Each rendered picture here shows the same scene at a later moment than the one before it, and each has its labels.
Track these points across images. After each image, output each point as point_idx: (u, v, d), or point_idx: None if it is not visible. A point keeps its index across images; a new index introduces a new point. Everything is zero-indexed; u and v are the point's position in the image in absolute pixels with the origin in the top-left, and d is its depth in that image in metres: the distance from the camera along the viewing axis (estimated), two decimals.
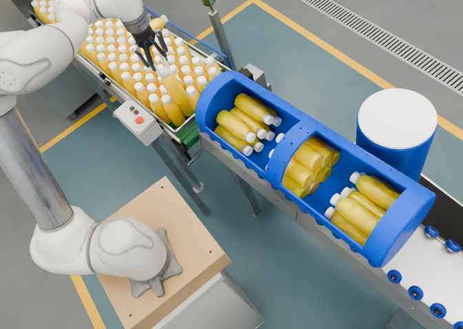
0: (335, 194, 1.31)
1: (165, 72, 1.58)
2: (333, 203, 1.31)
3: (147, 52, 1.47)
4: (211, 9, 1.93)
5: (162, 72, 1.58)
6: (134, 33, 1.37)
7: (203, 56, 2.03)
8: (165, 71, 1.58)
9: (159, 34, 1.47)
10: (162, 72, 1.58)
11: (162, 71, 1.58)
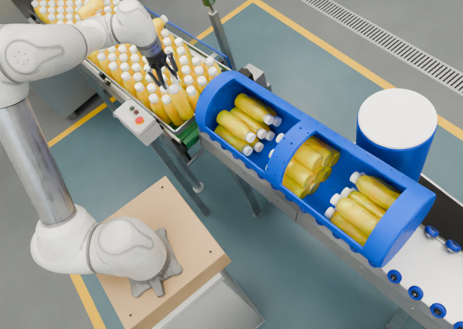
0: (335, 194, 1.31)
1: (175, 90, 1.67)
2: (333, 203, 1.31)
3: (159, 72, 1.56)
4: (211, 9, 1.93)
5: (171, 90, 1.67)
6: (148, 56, 1.47)
7: (203, 56, 2.03)
8: (174, 88, 1.67)
9: (170, 56, 1.56)
10: (171, 89, 1.67)
11: (172, 88, 1.68)
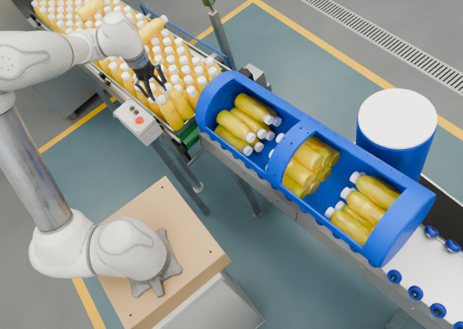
0: (165, 98, 1.66)
1: (167, 87, 1.71)
2: (159, 102, 1.67)
3: (147, 84, 1.55)
4: (211, 9, 1.93)
5: (165, 87, 1.71)
6: (134, 69, 1.45)
7: (203, 56, 2.03)
8: (167, 86, 1.71)
9: (158, 67, 1.55)
10: (165, 87, 1.72)
11: (165, 86, 1.72)
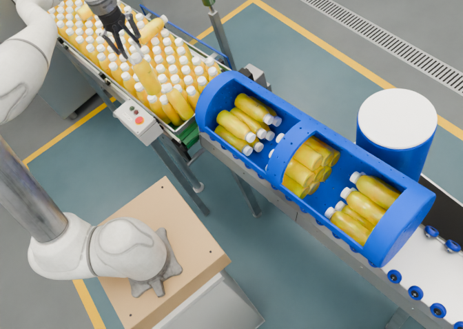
0: (139, 56, 1.45)
1: (167, 87, 1.71)
2: None
3: (116, 36, 1.34)
4: (211, 9, 1.93)
5: (165, 87, 1.71)
6: (100, 15, 1.25)
7: (203, 56, 2.03)
8: (167, 86, 1.71)
9: (129, 18, 1.34)
10: (165, 87, 1.72)
11: (165, 86, 1.72)
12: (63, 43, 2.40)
